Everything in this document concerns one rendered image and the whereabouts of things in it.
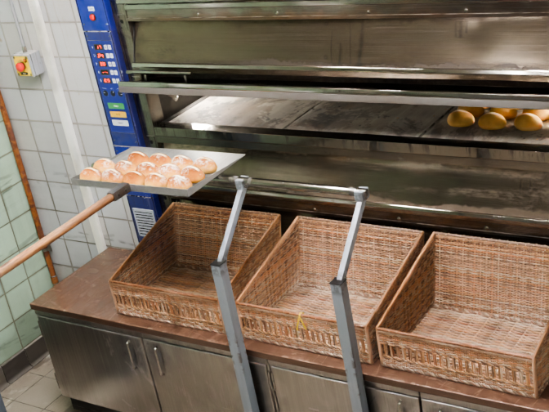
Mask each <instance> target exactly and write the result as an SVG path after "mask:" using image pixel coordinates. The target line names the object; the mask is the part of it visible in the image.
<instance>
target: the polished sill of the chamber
mask: <svg viewBox="0 0 549 412"><path fill-rule="evenodd" d="M154 131H155V135H156V136H163V137H186V138H198V139H209V140H221V141H244V142H256V143H267V144H280V145H291V146H313V147H326V148H338V149H349V150H372V151H384V152H395V153H407V154H420V155H442V156H453V157H466V158H477V159H500V160H512V161H524V162H535V163H549V145H537V144H524V143H510V142H496V141H469V140H455V139H442V138H428V137H402V136H387V135H373V134H360V133H346V132H320V131H306V130H292V129H278V128H251V127H238V126H224V125H210V124H197V123H169V122H161V123H160V124H158V125H156V126H155V127H154Z"/></svg>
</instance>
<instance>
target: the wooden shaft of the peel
mask: <svg viewBox="0 0 549 412"><path fill-rule="evenodd" d="M113 201H114V197H113V196H112V195H111V194H107V195H106V196H105V197H103V198H102V199H100V200H98V201H97V202H95V203H94V204H93V205H91V206H90V207H88V208H86V209H85V210H83V211H82V212H81V213H79V214H78V215H76V216H75V217H73V218H71V219H70V220H68V221H67V222H66V223H65V224H63V225H62V226H60V227H58V228H57V229H55V230H54V231H53V232H51V233H50V234H48V235H46V236H45V237H43V238H42V239H40V240H39V241H38V242H36V243H35V244H33V245H31V246H30V247H28V248H27V249H26V250H24V251H23V252H21V253H19V254H18V255H17V256H15V257H14V258H12V259H11V260H10V261H8V262H6V263H5V264H3V265H2V266H0V278H2V277H3V276H4V275H5V274H7V273H8V272H10V271H12V270H13V269H15V268H16V267H18V266H19V265H20V264H21V263H23V262H25V261H26V260H28V259H29V258H31V257H32V256H33V255H35V254H36V253H38V252H39V251H41V250H42V249H44V248H46V247H47V246H48V245H49V244H51V243H52V242H54V241H55V240H57V239H59V238H60V237H61V236H62V235H64V234H66V233H67V232H68V231H70V230H72V229H73V228H75V227H76V226H77V225H79V224H80V223H82V222H83V221H85V220H86V219H88V218H89V217H90V216H92V215H93V214H95V213H97V212H98V211H100V210H101V209H102V208H103V207H105V206H106V205H108V204H110V203H111V202H113Z"/></svg>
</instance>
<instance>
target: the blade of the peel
mask: <svg viewBox="0 0 549 412"><path fill-rule="evenodd" d="M134 151H140V152H143V153H145V154H146V155H148V157H150V156H151V155H153V154H155V153H163V154H166V155H167V156H169V157H170V158H171V159H173V158H174V157H175V156H177V155H185V156H188V157H189V158H191V159H192V160H193V162H194V161H195V160H196V159H197V158H199V157H208V158H210V159H212V160H213V161H214V162H215V163H216V165H217V170H216V171H215V172H214V173H210V174H205V178H204V179H203V180H202V181H200V182H198V183H192V186H191V187H190V188H188V189H187V190H186V189H177V188H168V187H160V186H143V185H135V184H129V185H130V188H131V191H135V192H144V193H152V194H161V195H176V196H185V197H190V196H191V195H192V194H193V193H194V192H196V191H197V190H199V189H200V188H201V187H203V186H205V185H206V184H207V183H209V182H210V181H211V180H212V179H213V178H215V177H216V176H218V175H219V174H220V173H222V172H223V171H225V170H226V169H227V168H228V167H230V166H231V165H232V164H234V163H235V162H237V161H238V160H239V159H241V158H242V157H244V156H245V154H232V153H221V152H208V151H197V150H174V149H162V148H150V147H138V146H132V147H131V148H129V149H128V150H125V151H124V152H122V153H120V154H117V155H115V156H114V157H112V158H110V159H109V160H111V161H113V162H114V163H115V164H116V163H117V162H119V161H121V160H127V159H128V156H129V154H130V153H132V152H134ZM70 179H71V181H72V185H73V186H87V187H95V188H104V189H113V188H114V187H116V186H118V185H119V184H121V183H117V182H109V181H93V180H83V179H80V174H78V175H77V176H75V177H72V178H70Z"/></svg>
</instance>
